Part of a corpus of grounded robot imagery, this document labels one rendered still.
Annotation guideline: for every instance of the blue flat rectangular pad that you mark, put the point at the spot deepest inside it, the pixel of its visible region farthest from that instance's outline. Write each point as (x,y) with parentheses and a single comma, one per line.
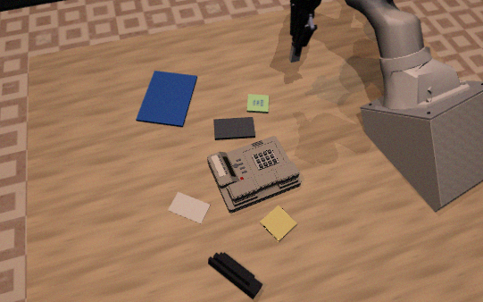
(167,98)

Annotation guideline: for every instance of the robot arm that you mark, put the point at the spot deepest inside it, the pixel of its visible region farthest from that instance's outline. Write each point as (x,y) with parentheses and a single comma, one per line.
(409,73)

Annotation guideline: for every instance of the green sticky note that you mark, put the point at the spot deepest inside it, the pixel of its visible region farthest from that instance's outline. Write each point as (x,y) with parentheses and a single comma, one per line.
(257,104)

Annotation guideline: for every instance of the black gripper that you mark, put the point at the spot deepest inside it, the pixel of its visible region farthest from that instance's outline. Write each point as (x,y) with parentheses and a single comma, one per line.
(301,32)

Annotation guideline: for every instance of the beige paper note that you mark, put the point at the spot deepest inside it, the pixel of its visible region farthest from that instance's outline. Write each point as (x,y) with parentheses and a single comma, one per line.
(189,207)

